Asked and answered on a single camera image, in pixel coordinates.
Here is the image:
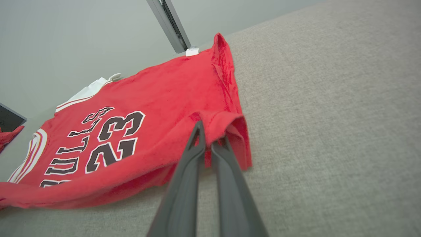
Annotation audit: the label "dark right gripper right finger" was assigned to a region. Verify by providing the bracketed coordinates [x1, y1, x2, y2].
[210, 137, 268, 237]

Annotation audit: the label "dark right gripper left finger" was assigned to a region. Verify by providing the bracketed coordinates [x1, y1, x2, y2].
[147, 120, 207, 237]

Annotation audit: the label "red shorts with white stripes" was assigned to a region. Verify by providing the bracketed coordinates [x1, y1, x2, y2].
[0, 32, 253, 209]

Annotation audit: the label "red shorts with white panels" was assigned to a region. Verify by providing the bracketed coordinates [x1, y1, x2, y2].
[0, 126, 25, 153]

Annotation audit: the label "grey double partition post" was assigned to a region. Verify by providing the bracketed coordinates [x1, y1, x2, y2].
[146, 0, 192, 54]

